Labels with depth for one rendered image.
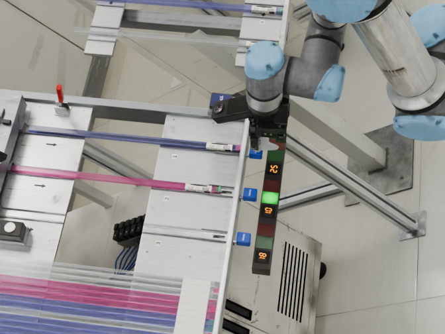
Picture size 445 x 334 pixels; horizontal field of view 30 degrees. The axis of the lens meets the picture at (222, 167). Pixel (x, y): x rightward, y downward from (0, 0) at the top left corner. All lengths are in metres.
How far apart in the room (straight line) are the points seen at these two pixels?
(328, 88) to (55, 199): 0.69
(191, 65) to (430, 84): 1.75
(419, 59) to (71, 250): 1.41
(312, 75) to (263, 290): 0.89
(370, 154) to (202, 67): 0.87
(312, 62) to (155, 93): 2.31
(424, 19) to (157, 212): 0.71
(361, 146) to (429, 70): 1.06
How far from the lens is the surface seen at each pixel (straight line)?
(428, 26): 1.63
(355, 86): 2.90
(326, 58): 1.62
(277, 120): 1.76
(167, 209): 1.87
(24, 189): 1.95
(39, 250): 1.88
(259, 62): 1.59
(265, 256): 1.82
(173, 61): 3.16
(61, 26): 4.33
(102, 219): 2.47
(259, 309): 2.31
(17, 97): 2.02
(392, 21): 1.36
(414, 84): 1.50
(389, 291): 2.44
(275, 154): 1.93
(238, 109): 1.76
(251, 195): 1.85
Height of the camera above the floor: 1.83
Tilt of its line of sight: 35 degrees down
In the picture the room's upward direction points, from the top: 59 degrees counter-clockwise
